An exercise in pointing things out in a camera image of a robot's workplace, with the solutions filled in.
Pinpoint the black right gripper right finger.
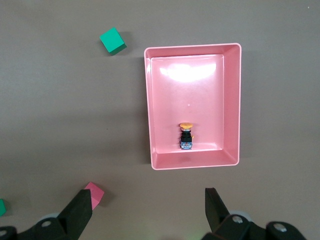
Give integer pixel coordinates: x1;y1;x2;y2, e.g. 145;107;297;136
201;187;266;240

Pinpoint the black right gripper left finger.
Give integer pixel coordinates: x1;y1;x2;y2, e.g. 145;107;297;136
18;189;93;240

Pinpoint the orange push button switch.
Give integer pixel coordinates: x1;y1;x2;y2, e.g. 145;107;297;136
178;121;195;151

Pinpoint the pink foam cube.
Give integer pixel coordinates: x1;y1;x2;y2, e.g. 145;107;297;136
83;181;105;211

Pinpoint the brown table mat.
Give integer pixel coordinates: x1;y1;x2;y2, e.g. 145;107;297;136
0;0;320;240

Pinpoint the pink plastic tray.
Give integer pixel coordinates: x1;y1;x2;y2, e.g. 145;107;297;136
143;42;243;171

